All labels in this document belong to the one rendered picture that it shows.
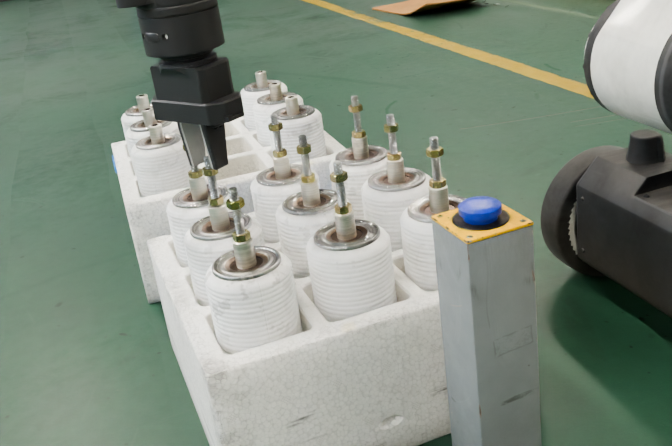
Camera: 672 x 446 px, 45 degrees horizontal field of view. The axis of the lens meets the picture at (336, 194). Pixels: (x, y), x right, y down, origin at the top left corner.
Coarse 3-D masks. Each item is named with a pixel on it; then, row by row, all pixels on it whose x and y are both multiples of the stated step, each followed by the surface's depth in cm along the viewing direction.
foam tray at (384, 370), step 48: (192, 288) 104; (192, 336) 89; (336, 336) 85; (384, 336) 88; (432, 336) 90; (192, 384) 101; (240, 384) 83; (288, 384) 85; (336, 384) 87; (384, 384) 90; (432, 384) 92; (240, 432) 85; (288, 432) 87; (336, 432) 89; (384, 432) 92; (432, 432) 94
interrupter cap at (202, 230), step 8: (208, 216) 101; (232, 216) 100; (248, 216) 99; (200, 224) 99; (208, 224) 99; (232, 224) 98; (248, 224) 97; (192, 232) 96; (200, 232) 96; (208, 232) 96; (216, 232) 97; (224, 232) 95; (232, 232) 95; (208, 240) 95; (216, 240) 94
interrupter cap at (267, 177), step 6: (270, 168) 114; (294, 168) 113; (300, 168) 113; (258, 174) 113; (264, 174) 112; (270, 174) 112; (294, 174) 112; (300, 174) 111; (258, 180) 110; (264, 180) 110; (270, 180) 110; (276, 180) 110; (282, 180) 109; (288, 180) 109; (294, 180) 109; (300, 180) 109; (270, 186) 109; (276, 186) 108
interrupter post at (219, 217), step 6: (222, 204) 97; (210, 210) 96; (216, 210) 96; (222, 210) 96; (210, 216) 97; (216, 216) 96; (222, 216) 96; (228, 216) 98; (216, 222) 97; (222, 222) 97; (228, 222) 97; (216, 228) 97; (222, 228) 97
